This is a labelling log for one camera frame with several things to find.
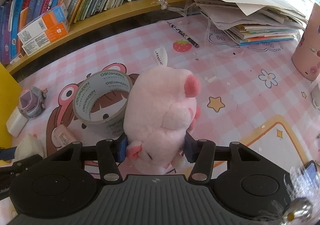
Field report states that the pink correction tape case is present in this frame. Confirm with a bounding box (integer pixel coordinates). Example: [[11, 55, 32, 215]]
[[52, 125, 78, 150]]

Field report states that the clear packing tape roll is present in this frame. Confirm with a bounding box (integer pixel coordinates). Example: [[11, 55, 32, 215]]
[[73, 67, 133, 138]]

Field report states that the pink plush pig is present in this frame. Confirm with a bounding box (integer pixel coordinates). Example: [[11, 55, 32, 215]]
[[122, 45, 202, 175]]

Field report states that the white power adapter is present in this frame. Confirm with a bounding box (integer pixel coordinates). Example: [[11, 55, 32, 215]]
[[6, 107, 28, 137]]

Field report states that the grey purple toy car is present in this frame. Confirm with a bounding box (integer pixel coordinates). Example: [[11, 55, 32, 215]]
[[19, 86, 48, 118]]

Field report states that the white squishy foam block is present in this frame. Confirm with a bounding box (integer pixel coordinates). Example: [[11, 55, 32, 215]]
[[14, 134, 46, 162]]

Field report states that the yellow cardboard box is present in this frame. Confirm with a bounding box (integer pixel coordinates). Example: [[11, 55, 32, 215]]
[[0, 64, 22, 148]]

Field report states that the black pencil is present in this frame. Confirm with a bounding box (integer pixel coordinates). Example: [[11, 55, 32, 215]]
[[167, 22, 200, 48]]

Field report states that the lower orange toothpaste box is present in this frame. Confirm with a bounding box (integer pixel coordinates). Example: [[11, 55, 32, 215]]
[[22, 20, 70, 55]]

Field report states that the orange toothpaste box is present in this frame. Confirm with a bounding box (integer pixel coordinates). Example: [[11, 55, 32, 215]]
[[17, 3, 70, 44], [22, 20, 70, 55]]

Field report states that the pink patterned cup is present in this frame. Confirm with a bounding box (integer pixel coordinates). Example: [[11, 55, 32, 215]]
[[292, 3, 320, 81]]

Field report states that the upper orange toothpaste box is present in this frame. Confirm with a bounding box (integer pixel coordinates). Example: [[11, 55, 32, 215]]
[[17, 3, 70, 44]]

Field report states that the stack of papers and books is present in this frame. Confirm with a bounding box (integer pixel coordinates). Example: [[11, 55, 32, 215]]
[[193, 0, 308, 46]]

